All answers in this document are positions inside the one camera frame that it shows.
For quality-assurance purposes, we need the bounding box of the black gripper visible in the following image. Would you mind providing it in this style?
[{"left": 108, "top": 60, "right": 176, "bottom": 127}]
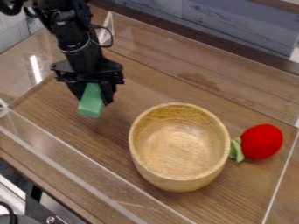
[{"left": 51, "top": 47, "right": 126, "bottom": 105}]

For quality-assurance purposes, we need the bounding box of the green rectangular block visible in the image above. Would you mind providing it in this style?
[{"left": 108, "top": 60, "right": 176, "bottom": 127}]
[{"left": 78, "top": 83, "right": 104, "bottom": 118}]

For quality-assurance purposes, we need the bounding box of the brown wooden bowl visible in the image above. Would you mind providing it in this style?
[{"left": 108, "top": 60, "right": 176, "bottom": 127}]
[{"left": 128, "top": 102, "right": 230, "bottom": 193}]

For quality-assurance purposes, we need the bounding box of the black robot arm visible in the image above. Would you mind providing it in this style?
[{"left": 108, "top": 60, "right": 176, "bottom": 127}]
[{"left": 0, "top": 0, "right": 126, "bottom": 105}]

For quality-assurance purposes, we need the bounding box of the red plush tomato toy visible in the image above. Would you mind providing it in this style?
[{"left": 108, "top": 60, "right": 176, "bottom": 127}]
[{"left": 229, "top": 124, "right": 285, "bottom": 163}]

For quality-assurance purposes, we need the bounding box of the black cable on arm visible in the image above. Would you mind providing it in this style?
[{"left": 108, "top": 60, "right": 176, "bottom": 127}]
[{"left": 90, "top": 24, "right": 116, "bottom": 49}]

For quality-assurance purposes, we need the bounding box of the clear acrylic corner bracket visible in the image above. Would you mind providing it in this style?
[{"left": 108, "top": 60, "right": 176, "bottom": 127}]
[{"left": 98, "top": 12, "right": 115, "bottom": 47}]

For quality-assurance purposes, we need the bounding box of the clear acrylic front wall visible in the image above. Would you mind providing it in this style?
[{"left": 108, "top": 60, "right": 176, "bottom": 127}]
[{"left": 0, "top": 108, "right": 195, "bottom": 224}]

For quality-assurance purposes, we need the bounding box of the black table frame bracket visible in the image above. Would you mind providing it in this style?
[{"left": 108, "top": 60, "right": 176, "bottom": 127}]
[{"left": 0, "top": 183, "right": 68, "bottom": 224}]

